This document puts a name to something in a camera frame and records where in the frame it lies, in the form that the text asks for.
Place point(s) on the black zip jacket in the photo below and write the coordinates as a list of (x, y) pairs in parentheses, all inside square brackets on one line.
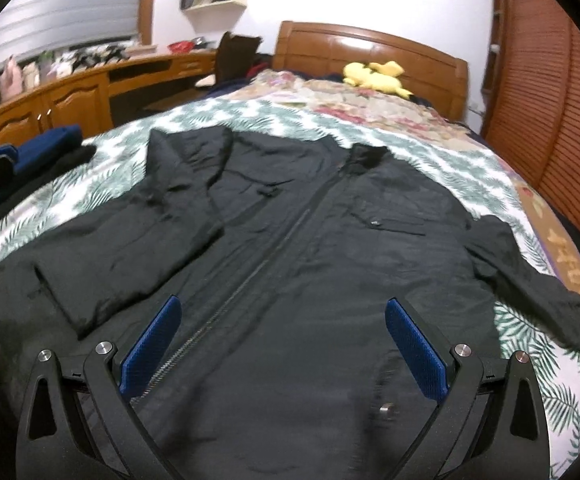
[(295, 260)]

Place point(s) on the orange-bordered blanket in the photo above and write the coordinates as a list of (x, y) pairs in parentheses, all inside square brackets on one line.
[(560, 245)]

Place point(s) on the grey window blind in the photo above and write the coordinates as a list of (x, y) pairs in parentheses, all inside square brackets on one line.
[(69, 5)]

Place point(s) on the wooden cabinet desk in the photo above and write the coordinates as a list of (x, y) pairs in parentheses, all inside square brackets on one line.
[(69, 100)]

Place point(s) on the wooden louvred wardrobe door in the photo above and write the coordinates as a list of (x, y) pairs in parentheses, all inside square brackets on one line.
[(550, 110)]

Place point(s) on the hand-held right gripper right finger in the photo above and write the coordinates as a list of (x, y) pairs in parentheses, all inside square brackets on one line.
[(415, 350)]

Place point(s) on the red container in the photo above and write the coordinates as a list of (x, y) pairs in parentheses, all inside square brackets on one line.
[(179, 47)]

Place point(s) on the wooden window frame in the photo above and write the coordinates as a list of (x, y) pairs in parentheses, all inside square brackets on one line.
[(148, 0)]

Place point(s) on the yellow plush toy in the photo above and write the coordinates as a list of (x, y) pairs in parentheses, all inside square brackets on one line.
[(375, 76)]

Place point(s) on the folded black garment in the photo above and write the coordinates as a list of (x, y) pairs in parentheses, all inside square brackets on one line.
[(29, 185)]

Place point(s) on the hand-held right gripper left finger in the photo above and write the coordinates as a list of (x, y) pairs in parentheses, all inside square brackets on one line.
[(149, 345)]

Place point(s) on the wooden headboard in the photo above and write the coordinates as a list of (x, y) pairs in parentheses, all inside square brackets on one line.
[(330, 50)]

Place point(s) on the floral quilt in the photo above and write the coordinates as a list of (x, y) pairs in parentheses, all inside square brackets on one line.
[(370, 105)]

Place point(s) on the leaf-print bed sheet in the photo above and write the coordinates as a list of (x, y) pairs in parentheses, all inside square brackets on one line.
[(420, 160)]

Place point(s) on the pink bottle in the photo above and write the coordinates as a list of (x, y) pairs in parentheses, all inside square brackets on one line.
[(11, 77)]

